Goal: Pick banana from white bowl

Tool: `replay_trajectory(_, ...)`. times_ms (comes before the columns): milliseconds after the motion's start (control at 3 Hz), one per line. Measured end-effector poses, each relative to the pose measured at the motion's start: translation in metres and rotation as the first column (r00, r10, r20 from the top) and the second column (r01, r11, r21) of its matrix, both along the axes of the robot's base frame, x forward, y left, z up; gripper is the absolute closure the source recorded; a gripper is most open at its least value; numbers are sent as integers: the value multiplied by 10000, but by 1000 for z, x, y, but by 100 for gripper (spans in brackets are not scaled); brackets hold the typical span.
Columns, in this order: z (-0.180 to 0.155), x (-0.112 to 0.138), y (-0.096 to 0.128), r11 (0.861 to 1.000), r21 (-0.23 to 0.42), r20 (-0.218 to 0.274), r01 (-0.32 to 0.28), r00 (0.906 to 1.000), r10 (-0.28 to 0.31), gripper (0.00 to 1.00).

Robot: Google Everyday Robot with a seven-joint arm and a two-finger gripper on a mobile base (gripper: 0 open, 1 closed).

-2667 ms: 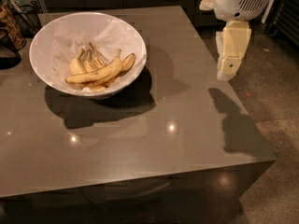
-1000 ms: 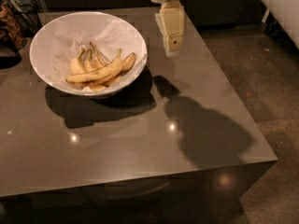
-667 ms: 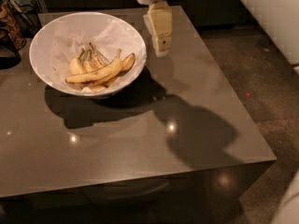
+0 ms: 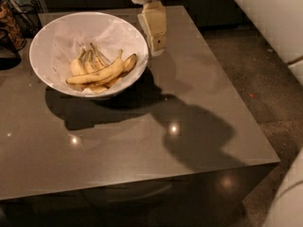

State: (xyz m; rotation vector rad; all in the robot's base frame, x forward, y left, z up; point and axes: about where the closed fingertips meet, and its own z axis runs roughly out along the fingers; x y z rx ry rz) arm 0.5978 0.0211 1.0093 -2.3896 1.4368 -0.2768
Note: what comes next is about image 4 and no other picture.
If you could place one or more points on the white bowl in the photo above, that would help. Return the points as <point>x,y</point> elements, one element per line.
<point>50,66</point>

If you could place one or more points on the black wire rack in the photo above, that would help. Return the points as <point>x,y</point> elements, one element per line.
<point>27,18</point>

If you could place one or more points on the patterned container at left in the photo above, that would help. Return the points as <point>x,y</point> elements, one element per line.
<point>8,22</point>

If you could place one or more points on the yellow banana bunch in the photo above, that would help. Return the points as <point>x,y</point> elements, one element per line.
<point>91,61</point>

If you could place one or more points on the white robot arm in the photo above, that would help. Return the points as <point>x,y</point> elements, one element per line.
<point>267,73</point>

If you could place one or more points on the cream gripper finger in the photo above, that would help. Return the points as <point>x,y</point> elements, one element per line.
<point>153,20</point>

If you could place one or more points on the white paper bowl liner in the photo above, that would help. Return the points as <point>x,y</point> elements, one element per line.
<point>66,38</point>

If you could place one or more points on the dark round object at left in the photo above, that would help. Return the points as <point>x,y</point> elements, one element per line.
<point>9,56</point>

